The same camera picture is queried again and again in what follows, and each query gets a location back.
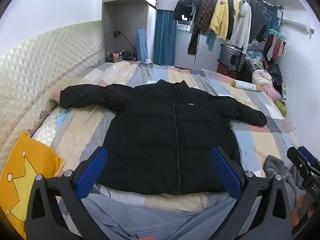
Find pile of mixed clothes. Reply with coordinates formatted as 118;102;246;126
244;41;284;87

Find hanging brown plaid scarf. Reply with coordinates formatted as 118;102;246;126
187;0;213;58

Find yellow crown print pillow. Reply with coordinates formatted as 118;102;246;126
0;131;65;239

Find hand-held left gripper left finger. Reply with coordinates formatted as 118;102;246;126
25;146;108;240

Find green plush toy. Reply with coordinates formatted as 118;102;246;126
274;84;288;117

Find pink plush cloth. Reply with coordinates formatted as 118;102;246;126
261;84;283;102

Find hanging white hoodie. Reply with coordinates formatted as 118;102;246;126
229;1;252;49

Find blue curtain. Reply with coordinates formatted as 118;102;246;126
153;8;177;67

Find light blue denim jeans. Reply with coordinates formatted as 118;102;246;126
80;191;240;240

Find grey hard suitcase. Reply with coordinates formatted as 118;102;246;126
218;44;247;72

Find blue covered chair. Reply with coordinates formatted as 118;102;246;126
135;29;150;61

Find white wardrobe cabinet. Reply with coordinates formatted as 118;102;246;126
102;0;160;61

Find pastel patchwork bed quilt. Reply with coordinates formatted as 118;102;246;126
31;61;304;210

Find white air conditioner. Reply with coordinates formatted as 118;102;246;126
280;17;314;35

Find person's right hand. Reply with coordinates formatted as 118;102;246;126
291;197;316;228

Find hanging black short jacket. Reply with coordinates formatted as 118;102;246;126
172;0;197;22

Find cream quilted headboard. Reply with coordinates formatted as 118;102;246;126
0;20;105;170

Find cream plush cushion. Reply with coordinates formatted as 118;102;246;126
251;69;273;87

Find green sock drying hanger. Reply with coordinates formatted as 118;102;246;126
264;21;287;61

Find grey fluffy cloth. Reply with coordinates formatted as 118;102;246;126
264;154;307;207

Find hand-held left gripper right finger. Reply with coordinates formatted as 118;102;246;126
211;146;293;240

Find black puffer jacket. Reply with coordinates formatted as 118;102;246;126
59;79;267;196

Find bottles on nightstand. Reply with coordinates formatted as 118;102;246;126
105;49;137;62

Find hanging dark grey coat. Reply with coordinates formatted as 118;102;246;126
246;0;267;43

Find hanging yellow fleece jacket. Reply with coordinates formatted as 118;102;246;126
209;0;241;41

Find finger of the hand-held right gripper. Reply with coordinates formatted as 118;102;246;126
287;146;314;178
298;145;320;168

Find hanging teal cloth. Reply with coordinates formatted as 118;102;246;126
205;31;217;53

